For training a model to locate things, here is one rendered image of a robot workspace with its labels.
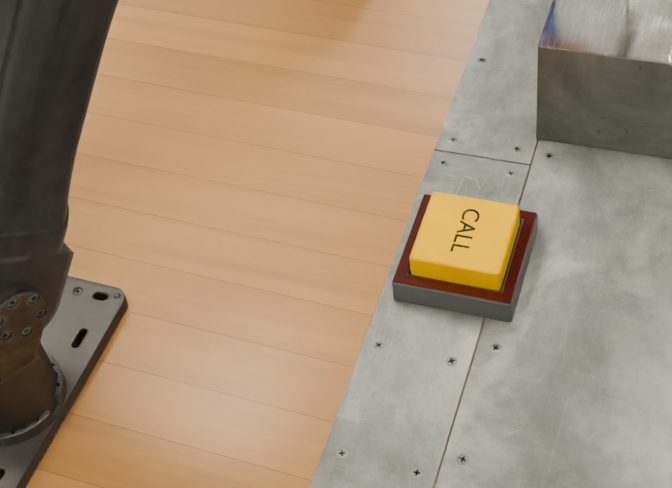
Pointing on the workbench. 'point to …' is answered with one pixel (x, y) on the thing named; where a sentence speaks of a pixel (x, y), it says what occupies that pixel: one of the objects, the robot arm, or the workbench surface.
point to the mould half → (607, 72)
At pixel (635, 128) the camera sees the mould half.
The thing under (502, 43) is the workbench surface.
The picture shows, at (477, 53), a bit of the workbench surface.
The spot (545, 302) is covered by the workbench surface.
